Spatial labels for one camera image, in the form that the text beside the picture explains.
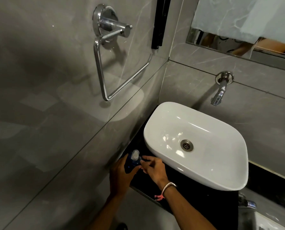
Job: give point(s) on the white fixture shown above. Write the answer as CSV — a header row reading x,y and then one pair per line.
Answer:
x,y
264,222

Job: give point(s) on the person's left hand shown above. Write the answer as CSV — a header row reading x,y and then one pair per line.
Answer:
x,y
119,177

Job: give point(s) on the chrome wall tap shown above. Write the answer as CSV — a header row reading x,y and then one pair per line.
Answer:
x,y
220,89

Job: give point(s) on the person's left forearm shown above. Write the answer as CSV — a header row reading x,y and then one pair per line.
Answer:
x,y
106,211

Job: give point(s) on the black granite counter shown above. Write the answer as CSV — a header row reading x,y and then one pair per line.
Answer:
x,y
204,201

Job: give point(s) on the person's right forearm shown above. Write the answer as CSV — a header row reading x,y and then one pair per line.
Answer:
x,y
188,208

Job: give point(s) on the white and pink wrist thread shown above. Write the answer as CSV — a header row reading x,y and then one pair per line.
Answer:
x,y
165,189

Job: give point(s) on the person's right hand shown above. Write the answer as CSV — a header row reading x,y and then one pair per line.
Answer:
x,y
155,170

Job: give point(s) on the white ceramic wash basin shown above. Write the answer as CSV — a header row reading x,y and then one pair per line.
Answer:
x,y
200,146

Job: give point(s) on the black vertical frame strip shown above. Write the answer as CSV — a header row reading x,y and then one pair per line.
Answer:
x,y
160,22

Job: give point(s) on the chrome faucet fitting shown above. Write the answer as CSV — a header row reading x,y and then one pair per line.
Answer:
x,y
246,203

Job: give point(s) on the chrome sink drain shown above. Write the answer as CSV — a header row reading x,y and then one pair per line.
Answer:
x,y
187,145

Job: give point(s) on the blue bottle with clear cap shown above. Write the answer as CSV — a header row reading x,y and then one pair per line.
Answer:
x,y
133,159

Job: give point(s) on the person's left thumb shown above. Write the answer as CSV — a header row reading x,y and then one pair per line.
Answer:
x,y
133,169

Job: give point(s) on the person's right thumb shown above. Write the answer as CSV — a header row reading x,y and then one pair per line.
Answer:
x,y
145,168

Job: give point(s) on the wall mirror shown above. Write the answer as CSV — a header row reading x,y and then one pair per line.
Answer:
x,y
243,26

